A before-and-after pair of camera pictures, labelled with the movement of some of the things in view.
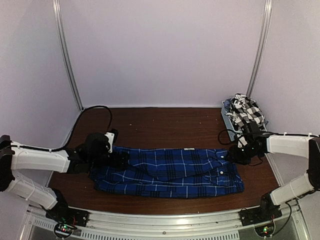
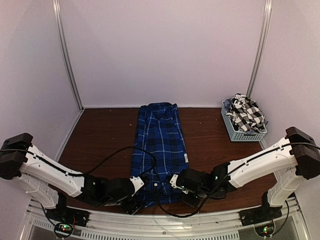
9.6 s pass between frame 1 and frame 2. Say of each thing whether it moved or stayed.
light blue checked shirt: stayed
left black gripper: moved
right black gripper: moved
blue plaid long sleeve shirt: moved
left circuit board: stayed
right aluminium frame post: stayed
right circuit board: stayed
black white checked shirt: stayed
